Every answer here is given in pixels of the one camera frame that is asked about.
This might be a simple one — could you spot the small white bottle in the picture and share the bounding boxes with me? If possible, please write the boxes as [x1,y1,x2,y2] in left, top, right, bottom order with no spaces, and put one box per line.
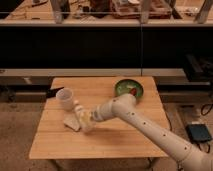
[74,100,95,133]

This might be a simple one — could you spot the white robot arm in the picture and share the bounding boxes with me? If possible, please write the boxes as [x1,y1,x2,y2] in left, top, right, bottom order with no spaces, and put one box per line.
[91,94,213,171]

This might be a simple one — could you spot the wooden table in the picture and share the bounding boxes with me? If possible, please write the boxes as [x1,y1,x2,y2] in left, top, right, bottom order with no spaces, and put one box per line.
[29,77,165,159]

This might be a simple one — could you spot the translucent plastic cup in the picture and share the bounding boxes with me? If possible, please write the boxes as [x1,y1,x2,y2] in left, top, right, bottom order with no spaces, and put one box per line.
[56,88,74,111]

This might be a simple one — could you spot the green bowl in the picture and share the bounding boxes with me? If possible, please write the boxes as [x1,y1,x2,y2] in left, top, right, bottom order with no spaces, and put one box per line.
[114,79,144,100]

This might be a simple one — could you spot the black clamp on table edge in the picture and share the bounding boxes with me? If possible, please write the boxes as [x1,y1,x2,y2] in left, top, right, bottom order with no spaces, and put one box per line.
[46,87,61,98]

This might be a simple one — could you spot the long dark shelf bench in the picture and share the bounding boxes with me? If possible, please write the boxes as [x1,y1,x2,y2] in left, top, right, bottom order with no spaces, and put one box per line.
[0,20,213,77]

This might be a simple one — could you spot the black foot pedal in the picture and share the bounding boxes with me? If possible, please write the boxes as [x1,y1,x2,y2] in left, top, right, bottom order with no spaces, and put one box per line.
[186,124,212,143]

